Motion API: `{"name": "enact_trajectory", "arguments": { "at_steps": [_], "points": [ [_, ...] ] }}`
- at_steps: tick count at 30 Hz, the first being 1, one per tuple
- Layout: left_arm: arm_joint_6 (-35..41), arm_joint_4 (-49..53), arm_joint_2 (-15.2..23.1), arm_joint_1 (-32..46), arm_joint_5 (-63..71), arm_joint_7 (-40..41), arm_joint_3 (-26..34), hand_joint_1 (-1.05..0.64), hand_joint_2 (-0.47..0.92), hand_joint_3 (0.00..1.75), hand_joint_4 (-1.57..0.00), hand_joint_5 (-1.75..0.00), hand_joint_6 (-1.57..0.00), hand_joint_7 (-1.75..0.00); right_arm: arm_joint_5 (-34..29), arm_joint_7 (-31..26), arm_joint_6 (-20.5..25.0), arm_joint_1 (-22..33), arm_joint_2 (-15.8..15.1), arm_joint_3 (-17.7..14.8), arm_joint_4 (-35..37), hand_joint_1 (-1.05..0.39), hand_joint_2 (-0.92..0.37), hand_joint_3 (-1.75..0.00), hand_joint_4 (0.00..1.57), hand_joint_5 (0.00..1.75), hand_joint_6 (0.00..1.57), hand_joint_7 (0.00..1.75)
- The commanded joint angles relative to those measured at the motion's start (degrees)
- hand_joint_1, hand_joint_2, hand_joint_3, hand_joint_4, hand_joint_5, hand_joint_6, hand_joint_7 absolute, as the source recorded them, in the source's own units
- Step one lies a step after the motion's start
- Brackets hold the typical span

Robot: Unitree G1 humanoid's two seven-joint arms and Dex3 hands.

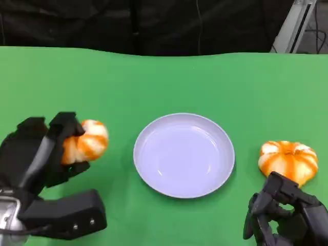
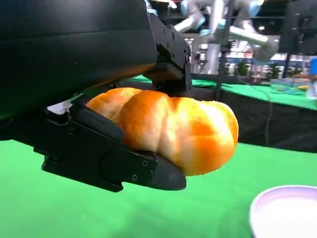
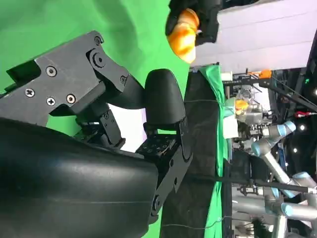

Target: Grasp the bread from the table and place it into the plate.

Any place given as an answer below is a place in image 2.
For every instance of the lilac plate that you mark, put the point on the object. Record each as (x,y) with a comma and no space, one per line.
(284,213)

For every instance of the black fabric curtain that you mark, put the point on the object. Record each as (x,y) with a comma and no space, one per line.
(247,124)

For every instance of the green cloth on background table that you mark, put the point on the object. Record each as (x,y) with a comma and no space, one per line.
(247,90)

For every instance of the black monitor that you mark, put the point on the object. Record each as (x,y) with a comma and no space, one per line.
(297,24)

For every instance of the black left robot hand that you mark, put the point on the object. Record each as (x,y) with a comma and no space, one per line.
(62,49)

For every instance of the orange white toy bread roll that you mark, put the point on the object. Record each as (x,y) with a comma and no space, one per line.
(173,129)

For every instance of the black stand pole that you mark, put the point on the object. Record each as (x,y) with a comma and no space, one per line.
(224,49)

